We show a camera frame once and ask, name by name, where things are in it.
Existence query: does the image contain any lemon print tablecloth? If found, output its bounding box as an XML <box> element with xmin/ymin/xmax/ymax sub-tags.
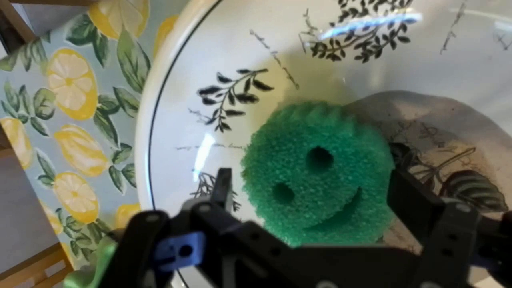
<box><xmin>0</xmin><ymin>0</ymin><xmax>182</xmax><ymax>270</ymax></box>

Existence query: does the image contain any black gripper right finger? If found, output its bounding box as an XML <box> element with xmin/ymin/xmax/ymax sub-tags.
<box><xmin>386</xmin><ymin>142</ymin><xmax>481</xmax><ymax>252</ymax></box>

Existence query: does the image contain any green smiley face sponge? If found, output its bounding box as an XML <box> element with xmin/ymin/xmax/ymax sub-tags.
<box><xmin>238</xmin><ymin>100</ymin><xmax>396</xmax><ymax>249</ymax></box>

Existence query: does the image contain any white bowl with leaf print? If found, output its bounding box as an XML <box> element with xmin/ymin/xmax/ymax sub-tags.
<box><xmin>132</xmin><ymin>0</ymin><xmax>512</xmax><ymax>288</ymax></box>

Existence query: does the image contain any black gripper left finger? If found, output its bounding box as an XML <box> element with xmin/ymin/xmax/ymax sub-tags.
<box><xmin>182</xmin><ymin>168</ymin><xmax>244</xmax><ymax>236</ymax></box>

